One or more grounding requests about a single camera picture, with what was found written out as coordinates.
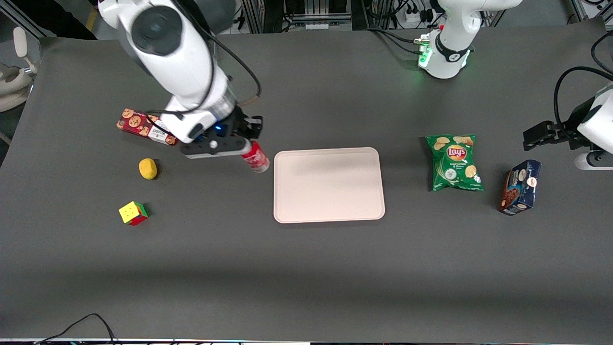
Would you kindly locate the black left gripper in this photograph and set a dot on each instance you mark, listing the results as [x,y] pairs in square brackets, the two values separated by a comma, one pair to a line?
[561,132]

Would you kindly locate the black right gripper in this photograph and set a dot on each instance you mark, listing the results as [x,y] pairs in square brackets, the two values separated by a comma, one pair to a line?
[242,124]

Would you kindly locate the red coke bottle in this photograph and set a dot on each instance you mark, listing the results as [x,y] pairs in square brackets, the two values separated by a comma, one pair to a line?
[257,160]

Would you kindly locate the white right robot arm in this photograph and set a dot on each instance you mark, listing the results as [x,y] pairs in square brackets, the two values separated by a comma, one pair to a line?
[182,62]

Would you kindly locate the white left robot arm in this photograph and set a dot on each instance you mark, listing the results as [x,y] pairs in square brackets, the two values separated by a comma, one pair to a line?
[455,43]

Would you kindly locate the beige plastic tray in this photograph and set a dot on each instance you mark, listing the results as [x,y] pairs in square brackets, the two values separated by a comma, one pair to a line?
[328,185]

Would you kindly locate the blue chocolate cookie box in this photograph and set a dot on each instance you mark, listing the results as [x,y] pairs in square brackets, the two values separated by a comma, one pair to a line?
[521,187]

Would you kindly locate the green chips bag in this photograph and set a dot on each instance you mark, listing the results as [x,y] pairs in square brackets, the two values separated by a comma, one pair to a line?
[455,163]

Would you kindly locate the yellow lemon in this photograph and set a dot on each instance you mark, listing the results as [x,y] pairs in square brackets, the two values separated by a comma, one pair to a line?
[148,168]

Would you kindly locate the red cookie box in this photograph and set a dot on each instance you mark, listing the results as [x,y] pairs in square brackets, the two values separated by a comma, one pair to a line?
[134,122]

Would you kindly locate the colourful puzzle cube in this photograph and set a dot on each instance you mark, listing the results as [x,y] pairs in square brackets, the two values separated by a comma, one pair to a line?
[132,213]

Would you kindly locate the white power strip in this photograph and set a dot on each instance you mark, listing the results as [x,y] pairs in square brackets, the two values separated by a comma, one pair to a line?
[413,17]

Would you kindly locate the beige plastic stand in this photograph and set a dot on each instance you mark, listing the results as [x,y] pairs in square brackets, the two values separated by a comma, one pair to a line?
[14,84]

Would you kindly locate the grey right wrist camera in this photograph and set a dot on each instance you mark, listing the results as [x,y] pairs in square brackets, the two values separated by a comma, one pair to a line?
[215,146]

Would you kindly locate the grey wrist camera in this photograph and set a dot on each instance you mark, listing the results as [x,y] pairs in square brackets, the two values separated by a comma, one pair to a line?
[593,161]
[215,146]

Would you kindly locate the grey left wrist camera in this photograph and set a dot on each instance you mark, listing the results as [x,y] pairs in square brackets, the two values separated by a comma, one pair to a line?
[593,161]

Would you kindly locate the aluminium frame rack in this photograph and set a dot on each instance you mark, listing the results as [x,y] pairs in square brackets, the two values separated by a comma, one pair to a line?
[306,12]

